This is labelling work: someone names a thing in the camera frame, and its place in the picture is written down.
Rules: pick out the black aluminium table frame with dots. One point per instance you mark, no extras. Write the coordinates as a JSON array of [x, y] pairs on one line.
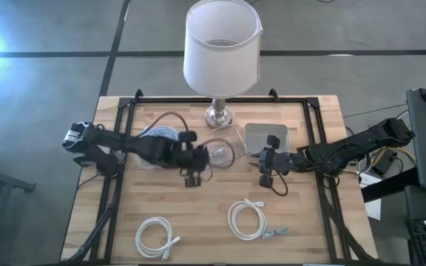
[[216, 99]]

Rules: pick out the black power supply box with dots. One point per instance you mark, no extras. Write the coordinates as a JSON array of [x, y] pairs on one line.
[[385, 164]]

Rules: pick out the tall clear plastic bin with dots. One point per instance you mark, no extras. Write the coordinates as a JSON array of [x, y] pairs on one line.
[[228, 133]]

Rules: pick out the white fabric lamp shade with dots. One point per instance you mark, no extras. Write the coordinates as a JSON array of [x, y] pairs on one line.
[[220, 70]]

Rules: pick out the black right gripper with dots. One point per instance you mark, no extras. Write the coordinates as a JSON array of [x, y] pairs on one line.
[[267, 162]]

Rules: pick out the silver metal lamp stand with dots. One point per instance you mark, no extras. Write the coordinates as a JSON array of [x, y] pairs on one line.
[[218, 116]]

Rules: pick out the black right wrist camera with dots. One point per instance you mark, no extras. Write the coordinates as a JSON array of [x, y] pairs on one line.
[[265, 181]]

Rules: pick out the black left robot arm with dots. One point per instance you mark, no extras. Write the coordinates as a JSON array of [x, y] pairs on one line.
[[139, 146]]

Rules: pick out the white paper sheet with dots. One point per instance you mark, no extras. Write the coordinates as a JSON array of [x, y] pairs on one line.
[[374, 210]]

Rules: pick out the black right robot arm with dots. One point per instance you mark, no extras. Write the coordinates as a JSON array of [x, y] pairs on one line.
[[346, 147]]

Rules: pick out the grey plastic bin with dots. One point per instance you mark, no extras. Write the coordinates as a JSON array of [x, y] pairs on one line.
[[261, 133]]

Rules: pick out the black metal stand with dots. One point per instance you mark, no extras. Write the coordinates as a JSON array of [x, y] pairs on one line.
[[9, 181]]

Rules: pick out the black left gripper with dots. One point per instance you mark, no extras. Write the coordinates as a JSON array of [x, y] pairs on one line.
[[187, 157]]

